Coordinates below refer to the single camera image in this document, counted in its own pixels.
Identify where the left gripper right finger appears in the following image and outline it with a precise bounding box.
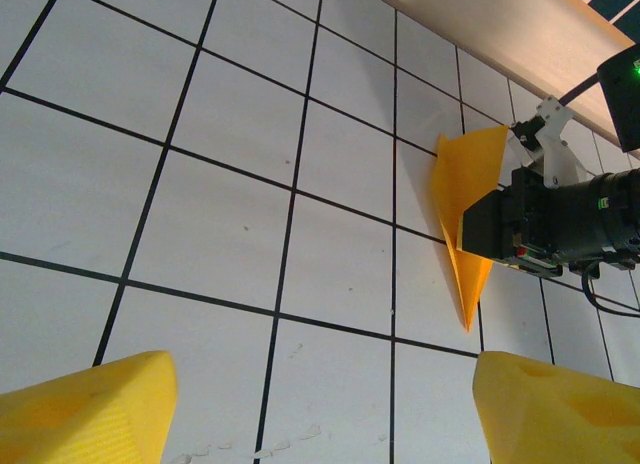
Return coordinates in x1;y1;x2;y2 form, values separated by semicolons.
472;350;640;464

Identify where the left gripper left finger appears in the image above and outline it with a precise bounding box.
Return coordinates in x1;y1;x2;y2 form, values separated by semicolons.
0;350;180;464

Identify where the yellow paper sheet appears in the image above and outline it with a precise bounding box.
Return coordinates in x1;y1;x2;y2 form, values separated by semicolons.
430;125;510;334

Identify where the white grid mat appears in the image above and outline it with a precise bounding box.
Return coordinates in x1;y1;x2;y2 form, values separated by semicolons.
0;0;640;464

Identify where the right gripper thin black cable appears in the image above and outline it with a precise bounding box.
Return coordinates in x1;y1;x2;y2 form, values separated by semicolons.
579;261;640;316

